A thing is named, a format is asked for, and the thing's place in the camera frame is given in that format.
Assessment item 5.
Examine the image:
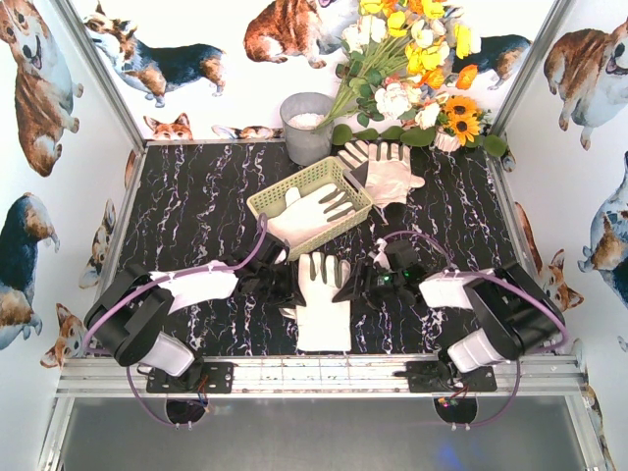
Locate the white glove grey patch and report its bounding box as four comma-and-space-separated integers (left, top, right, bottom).
268, 183, 355, 248

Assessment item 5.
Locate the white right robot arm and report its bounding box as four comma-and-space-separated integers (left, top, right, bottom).
333, 240, 568, 375

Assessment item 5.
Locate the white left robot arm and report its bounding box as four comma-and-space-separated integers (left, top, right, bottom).
83, 235, 305, 378

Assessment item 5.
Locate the pale green storage basket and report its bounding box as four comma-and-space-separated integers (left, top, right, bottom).
246, 156, 373, 261

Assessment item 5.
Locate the striped glove back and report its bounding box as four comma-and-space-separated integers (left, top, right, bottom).
338, 140, 369, 186

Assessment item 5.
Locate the grey metal bucket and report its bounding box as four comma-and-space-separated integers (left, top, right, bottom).
280, 92, 334, 167

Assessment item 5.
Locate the small white flower pot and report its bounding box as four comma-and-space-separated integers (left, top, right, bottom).
434, 128, 461, 153

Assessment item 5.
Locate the artificial flower bouquet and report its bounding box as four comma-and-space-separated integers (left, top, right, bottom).
326, 1, 507, 157

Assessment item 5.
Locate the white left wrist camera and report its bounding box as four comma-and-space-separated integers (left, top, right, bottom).
274, 241, 289, 265

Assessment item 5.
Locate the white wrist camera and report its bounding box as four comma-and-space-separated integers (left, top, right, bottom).
274, 241, 289, 265
369, 238, 391, 271

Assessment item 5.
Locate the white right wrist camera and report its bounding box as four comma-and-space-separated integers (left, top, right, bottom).
369, 238, 391, 271

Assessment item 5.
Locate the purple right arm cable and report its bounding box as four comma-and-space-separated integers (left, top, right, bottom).
380, 230, 570, 427

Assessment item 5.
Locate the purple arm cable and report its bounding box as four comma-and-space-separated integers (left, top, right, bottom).
380, 230, 570, 427
80, 212, 270, 428

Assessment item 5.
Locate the aluminium front rail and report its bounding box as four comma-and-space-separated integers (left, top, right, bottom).
54, 354, 586, 398

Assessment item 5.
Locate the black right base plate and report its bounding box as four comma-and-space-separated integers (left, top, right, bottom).
394, 361, 497, 393

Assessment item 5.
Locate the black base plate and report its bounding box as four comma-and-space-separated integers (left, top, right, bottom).
146, 359, 235, 394
394, 361, 497, 393

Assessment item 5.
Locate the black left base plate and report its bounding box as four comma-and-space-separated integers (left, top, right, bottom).
146, 359, 235, 394

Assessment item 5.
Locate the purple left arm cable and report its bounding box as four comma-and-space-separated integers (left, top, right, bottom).
80, 212, 270, 428

